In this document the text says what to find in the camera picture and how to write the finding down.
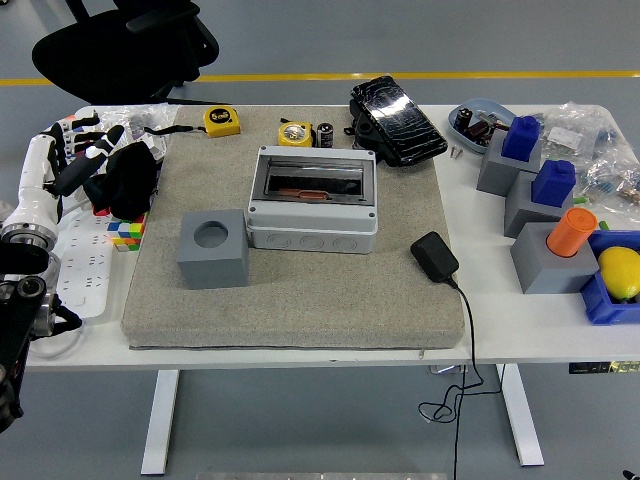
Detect grey-brown mat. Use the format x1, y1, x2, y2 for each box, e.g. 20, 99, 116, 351
121, 104, 466, 350

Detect black office chair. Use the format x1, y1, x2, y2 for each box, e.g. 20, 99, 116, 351
30, 0, 221, 106

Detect white power strip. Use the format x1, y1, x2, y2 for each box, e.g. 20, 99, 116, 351
52, 207, 117, 321

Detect blue plastic bin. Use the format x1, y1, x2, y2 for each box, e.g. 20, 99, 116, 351
579, 229, 640, 326

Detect clear bag of parts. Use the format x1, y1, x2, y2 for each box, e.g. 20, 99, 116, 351
539, 102, 629, 162
582, 155, 640, 211

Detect black cloth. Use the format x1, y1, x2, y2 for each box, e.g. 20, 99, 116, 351
82, 141, 160, 221

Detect blue block battery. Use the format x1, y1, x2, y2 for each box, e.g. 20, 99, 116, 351
501, 115, 543, 163
530, 159, 577, 206

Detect colourful puzzle cube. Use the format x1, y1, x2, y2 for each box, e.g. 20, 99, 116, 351
107, 212, 150, 253

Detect small round yellow tape measure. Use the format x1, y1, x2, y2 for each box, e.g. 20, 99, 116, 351
277, 119, 315, 148

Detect grey plastic junction box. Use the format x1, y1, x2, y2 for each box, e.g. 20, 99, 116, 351
247, 145, 379, 255

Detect blue-grey oval dish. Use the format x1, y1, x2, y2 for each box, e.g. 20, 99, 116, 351
448, 97, 519, 155

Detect white purple packet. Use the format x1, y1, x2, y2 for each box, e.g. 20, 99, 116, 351
122, 124, 169, 164

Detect black adapter cord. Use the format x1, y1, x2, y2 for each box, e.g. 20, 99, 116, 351
417, 277, 503, 480

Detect transparent hinged box lid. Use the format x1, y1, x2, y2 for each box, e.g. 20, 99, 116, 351
252, 147, 376, 209

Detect grey cube holder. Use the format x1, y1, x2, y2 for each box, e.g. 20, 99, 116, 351
503, 170, 576, 239
176, 208, 250, 290
475, 128, 544, 197
509, 221, 601, 295

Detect white power cable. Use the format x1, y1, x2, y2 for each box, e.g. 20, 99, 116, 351
27, 198, 94, 360

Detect brown electronic parts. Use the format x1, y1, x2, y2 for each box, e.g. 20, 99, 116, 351
467, 119, 496, 141

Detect yellow lemon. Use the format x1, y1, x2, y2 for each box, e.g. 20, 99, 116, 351
597, 245, 640, 302

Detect glossy black case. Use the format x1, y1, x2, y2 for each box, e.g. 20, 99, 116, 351
343, 74, 449, 169

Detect white table leg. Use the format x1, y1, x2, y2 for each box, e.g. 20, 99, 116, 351
494, 363, 545, 468
140, 369, 180, 476

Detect clear plastic bag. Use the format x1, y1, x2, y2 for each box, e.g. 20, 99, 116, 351
97, 105, 179, 166

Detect black power adapter plug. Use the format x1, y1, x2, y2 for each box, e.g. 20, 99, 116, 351
409, 231, 460, 284

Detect black desk control panel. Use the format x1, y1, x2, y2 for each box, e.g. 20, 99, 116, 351
568, 360, 640, 375

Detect yellow tape measure black strap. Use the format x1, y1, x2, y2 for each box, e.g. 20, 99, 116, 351
143, 106, 242, 139

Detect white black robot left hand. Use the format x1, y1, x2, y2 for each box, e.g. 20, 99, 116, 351
2, 115, 126, 236

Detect orange cylinder battery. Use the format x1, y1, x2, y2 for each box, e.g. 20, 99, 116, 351
545, 207, 599, 259
277, 188, 329, 201

